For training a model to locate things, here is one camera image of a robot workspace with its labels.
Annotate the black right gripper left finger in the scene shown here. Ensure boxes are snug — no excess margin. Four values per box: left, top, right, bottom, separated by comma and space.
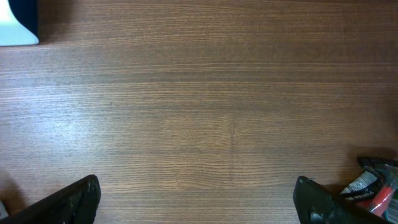
1, 174, 101, 224

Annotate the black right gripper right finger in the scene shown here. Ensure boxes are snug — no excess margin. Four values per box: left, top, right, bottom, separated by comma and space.
293, 176, 389, 224

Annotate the black red snack packet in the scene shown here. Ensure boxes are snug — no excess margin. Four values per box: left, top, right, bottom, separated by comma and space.
340, 156, 397, 223

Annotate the white barcode scanner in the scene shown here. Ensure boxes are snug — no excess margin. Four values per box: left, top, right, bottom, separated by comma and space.
1, 0, 39, 46

